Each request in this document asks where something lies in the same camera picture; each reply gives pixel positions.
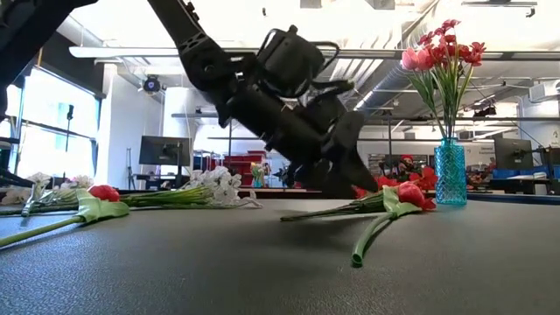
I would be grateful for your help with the background small flower vase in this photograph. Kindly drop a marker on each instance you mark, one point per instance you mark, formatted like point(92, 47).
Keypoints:
point(258, 172)

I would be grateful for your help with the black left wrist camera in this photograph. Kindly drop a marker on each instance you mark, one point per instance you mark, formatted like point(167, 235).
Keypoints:
point(289, 57)

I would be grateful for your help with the red blossom flower bunch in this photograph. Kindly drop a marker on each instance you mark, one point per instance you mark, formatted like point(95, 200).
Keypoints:
point(474, 54)
point(426, 178)

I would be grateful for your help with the silver ventilation duct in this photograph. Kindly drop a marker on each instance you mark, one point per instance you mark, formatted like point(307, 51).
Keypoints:
point(380, 94)

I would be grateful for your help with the black overhead frame beam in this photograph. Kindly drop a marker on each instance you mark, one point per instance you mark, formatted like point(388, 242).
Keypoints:
point(516, 55)

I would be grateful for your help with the person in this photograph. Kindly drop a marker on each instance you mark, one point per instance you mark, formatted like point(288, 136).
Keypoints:
point(407, 163)

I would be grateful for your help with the white wall unit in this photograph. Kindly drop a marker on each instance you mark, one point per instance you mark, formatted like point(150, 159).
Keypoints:
point(544, 91)

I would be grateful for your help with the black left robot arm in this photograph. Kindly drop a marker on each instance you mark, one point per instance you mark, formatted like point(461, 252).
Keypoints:
point(197, 48)

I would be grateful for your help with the blue textured glass vase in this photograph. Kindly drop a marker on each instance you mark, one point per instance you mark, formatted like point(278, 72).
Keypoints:
point(450, 175)

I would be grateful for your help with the black ceiling camera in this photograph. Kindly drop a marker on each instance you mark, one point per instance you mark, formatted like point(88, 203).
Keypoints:
point(151, 84)

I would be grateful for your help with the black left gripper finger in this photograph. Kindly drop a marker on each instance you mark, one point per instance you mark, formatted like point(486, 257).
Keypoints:
point(361, 170)
point(326, 179)

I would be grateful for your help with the black computer monitor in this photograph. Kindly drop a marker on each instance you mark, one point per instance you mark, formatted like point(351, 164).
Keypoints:
point(164, 151)
point(514, 153)

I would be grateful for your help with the black thin stand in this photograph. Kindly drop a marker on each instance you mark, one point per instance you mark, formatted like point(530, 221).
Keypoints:
point(70, 113)

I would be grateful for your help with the red storage bins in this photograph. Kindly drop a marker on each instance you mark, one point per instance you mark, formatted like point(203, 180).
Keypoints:
point(245, 164)

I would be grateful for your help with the background black robot arm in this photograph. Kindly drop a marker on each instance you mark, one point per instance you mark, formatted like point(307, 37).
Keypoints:
point(289, 175)

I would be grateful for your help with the red artificial tulip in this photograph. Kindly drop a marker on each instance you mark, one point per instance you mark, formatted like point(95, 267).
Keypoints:
point(411, 193)
point(104, 192)

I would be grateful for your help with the white blossom flower bunch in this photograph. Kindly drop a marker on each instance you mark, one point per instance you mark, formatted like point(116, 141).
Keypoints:
point(221, 184)
point(81, 180)

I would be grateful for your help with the white round column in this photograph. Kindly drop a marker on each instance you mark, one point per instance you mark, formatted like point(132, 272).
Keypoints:
point(177, 114)

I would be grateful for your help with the black background rig frame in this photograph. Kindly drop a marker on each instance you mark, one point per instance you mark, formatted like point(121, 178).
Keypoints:
point(197, 115)

